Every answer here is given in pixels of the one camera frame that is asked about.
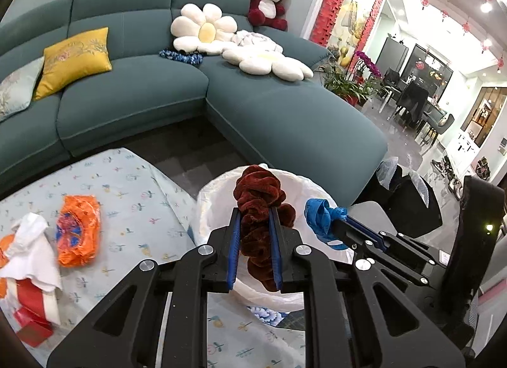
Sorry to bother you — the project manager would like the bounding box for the red cardboard box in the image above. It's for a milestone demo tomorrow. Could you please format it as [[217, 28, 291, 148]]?
[[7, 278, 59, 347]]

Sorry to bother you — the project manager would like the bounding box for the blue beaded item on sofa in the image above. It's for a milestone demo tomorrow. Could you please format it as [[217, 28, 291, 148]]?
[[159, 49, 204, 66]]

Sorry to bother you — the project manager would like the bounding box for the black lined trash bin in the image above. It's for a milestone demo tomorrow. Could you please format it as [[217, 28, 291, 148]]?
[[355, 157, 443, 238]]

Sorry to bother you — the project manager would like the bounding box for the red and white plush bear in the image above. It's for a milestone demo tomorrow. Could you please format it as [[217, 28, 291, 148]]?
[[244, 0, 292, 32]]

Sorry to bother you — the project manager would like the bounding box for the white daisy flower pillow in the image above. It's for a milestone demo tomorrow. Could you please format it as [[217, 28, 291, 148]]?
[[170, 3, 238, 56]]

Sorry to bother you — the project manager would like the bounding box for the white lined trash bin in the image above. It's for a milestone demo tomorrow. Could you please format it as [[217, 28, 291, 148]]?
[[191, 167, 354, 312]]

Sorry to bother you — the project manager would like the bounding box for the floral light blue tablecloth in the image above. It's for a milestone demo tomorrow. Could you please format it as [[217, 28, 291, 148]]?
[[1, 149, 304, 367]]

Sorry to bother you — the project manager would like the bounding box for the dark red velvet scrunchie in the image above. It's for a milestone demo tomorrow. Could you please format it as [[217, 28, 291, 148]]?
[[233, 165, 296, 292]]

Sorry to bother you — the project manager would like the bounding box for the white tissue paper pile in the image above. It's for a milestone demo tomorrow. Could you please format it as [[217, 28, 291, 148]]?
[[1, 213, 63, 325]]

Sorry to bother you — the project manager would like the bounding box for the blue scrunchie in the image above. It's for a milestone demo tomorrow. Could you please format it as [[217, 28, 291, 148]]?
[[304, 198, 348, 251]]

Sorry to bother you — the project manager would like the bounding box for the teal green sofa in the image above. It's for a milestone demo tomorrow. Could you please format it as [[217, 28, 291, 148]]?
[[1, 0, 388, 205]]

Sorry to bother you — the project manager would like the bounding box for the light blue embroidered cushion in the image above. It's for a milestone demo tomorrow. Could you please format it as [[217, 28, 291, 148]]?
[[0, 57, 45, 122]]

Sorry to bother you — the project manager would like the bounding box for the large orange paper decoration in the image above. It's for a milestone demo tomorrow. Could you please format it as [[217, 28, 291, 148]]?
[[0, 233, 15, 299]]

